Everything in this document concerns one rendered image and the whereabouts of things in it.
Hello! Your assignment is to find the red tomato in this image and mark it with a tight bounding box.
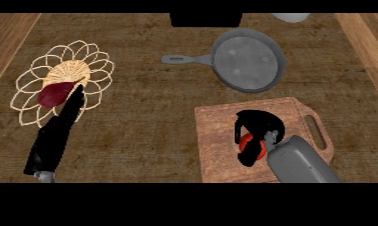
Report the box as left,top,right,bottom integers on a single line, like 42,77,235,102
238,132,269,160

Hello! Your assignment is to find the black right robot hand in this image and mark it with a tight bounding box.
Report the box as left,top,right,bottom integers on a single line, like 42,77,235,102
232,109,287,168

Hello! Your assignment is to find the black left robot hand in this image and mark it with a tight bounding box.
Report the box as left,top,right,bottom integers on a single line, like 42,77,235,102
23,84,86,176

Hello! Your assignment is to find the white round container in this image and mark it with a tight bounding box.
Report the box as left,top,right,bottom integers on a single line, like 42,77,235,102
271,12,312,24

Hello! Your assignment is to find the brown wooden cutting board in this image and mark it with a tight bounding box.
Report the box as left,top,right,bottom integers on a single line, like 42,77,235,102
194,96,336,184

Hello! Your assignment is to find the black box appliance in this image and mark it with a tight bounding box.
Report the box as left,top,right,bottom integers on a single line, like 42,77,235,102
169,12,244,28

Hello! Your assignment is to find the pale wicker flower placemat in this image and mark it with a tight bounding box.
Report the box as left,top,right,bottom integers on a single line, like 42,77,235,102
9,39,117,129

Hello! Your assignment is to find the dark red sweet potato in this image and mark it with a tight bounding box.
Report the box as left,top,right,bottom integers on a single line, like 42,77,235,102
37,81,80,109

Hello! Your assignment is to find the grey cast iron pan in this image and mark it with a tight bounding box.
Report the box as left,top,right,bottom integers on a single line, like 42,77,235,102
160,27,288,94

